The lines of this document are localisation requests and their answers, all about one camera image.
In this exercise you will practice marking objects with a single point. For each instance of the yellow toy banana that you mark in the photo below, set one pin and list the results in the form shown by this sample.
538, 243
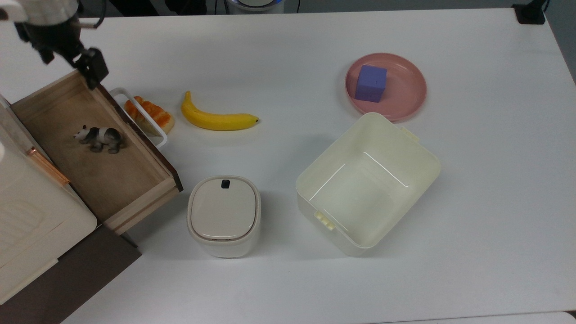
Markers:
211, 120

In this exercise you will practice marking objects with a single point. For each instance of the toy bread slice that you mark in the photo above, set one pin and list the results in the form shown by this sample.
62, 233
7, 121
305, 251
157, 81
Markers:
157, 117

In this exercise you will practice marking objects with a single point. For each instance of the cream lidded trash can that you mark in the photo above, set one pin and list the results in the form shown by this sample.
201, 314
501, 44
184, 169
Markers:
224, 213

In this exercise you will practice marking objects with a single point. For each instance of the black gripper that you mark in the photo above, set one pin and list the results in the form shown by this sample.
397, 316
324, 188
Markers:
51, 36

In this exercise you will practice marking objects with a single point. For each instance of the cream plastic cabinet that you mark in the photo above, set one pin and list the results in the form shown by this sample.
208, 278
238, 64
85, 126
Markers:
31, 216

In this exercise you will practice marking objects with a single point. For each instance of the cream plastic storage box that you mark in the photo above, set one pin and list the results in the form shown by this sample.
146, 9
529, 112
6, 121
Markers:
364, 193

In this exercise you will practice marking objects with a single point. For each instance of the purple cube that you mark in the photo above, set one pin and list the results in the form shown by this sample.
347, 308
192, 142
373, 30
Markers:
370, 83

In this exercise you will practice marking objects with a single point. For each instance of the black white panda toy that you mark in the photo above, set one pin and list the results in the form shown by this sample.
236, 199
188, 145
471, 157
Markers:
103, 137

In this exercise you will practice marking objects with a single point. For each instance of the pink plate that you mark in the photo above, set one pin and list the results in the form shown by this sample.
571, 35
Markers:
405, 96

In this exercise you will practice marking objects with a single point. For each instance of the black table clamp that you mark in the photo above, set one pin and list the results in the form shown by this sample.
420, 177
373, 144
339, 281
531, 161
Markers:
530, 13

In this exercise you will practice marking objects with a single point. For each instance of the wooden drawer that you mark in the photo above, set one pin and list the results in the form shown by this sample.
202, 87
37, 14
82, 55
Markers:
108, 180

